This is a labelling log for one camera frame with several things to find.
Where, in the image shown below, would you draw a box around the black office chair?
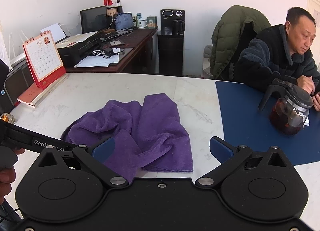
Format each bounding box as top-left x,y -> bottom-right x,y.
225,21 -> 260,82

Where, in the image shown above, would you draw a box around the white printer paper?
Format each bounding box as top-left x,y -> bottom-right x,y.
40,23 -> 68,43

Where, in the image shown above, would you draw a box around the white door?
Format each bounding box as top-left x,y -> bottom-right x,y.
306,0 -> 320,32

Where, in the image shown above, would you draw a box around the white enamel mug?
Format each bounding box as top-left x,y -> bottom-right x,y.
136,13 -> 147,28

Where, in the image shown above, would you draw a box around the desk calendar with red base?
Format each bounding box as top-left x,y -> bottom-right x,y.
22,30 -> 67,90

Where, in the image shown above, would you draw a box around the person's left hand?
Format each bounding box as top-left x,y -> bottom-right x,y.
0,147 -> 26,205

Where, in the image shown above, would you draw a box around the clear box orange contents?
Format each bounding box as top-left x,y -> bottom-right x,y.
0,112 -> 17,125

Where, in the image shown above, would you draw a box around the dark wooden desk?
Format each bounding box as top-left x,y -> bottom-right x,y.
66,26 -> 159,74

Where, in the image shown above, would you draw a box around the white papers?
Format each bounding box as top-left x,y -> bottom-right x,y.
74,48 -> 120,68

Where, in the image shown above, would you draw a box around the blue table mat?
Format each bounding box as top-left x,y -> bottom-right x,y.
215,80 -> 320,166

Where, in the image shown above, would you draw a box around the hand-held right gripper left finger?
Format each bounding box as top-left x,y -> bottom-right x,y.
32,136 -> 129,188

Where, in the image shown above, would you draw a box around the black cable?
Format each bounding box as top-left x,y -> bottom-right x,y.
0,207 -> 23,224

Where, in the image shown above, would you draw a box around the black box with blue sticker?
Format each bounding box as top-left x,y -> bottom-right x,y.
0,60 -> 12,115

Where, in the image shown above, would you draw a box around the black keyboard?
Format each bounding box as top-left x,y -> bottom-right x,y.
100,28 -> 134,38

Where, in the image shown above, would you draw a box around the black metal box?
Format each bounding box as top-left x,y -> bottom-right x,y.
5,59 -> 34,107

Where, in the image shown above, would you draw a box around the purple towel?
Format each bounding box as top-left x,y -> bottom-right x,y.
61,93 -> 194,184

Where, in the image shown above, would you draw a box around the grey plush cushion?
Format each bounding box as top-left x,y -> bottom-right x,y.
201,45 -> 213,79

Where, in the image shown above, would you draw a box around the black electric kettle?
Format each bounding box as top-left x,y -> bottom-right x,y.
172,19 -> 185,35

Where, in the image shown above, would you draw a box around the black computer monitor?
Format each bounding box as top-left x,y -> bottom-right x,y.
80,6 -> 108,34

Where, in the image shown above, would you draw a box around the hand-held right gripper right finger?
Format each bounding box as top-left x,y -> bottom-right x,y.
195,136 -> 292,187

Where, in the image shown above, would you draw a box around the blue grey bag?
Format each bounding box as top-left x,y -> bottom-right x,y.
115,12 -> 133,30

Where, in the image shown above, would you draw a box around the red book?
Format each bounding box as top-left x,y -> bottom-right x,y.
17,74 -> 69,108

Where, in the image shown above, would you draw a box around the black water dispenser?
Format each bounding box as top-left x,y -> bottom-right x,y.
157,9 -> 185,77

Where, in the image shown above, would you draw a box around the green padded jacket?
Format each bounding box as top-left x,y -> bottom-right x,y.
210,5 -> 272,80

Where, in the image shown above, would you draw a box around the black printer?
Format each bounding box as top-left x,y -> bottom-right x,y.
54,31 -> 102,67

